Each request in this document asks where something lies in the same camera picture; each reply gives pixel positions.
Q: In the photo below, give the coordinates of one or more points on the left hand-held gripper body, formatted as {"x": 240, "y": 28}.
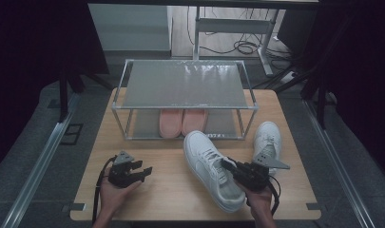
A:
{"x": 122, "y": 175}

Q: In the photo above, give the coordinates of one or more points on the pink slipper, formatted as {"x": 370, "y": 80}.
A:
{"x": 170, "y": 125}
{"x": 195, "y": 122}

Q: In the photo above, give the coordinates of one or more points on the person's right hand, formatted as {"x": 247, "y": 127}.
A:
{"x": 259, "y": 201}

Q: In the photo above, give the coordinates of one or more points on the person's left hand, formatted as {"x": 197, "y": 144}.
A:
{"x": 112, "y": 196}

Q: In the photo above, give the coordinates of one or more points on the metal shoe rack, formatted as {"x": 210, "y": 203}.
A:
{"x": 183, "y": 84}

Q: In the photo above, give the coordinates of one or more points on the black floor bracket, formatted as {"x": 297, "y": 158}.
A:
{"x": 72, "y": 134}

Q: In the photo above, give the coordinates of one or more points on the black computer case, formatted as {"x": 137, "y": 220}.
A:
{"x": 296, "y": 31}

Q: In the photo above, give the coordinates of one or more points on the white sneaker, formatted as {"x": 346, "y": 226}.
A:
{"x": 267, "y": 134}
{"x": 206, "y": 164}

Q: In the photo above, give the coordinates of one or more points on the white-framed desk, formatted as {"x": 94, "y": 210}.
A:
{"x": 231, "y": 25}

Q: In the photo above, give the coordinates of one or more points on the black metal stand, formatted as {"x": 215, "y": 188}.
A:
{"x": 63, "y": 95}
{"x": 321, "y": 104}

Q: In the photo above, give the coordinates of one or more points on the white power strip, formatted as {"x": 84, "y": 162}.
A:
{"x": 289, "y": 77}

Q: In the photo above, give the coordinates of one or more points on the dark curtain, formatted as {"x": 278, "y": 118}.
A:
{"x": 364, "y": 79}
{"x": 28, "y": 63}

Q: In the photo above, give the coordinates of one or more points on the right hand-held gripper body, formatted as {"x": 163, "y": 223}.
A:
{"x": 253, "y": 177}

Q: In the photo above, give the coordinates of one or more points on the aluminium floor rail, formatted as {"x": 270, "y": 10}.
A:
{"x": 38, "y": 164}
{"x": 336, "y": 164}

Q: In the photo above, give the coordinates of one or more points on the white cabinet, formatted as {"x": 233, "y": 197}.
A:
{"x": 130, "y": 27}

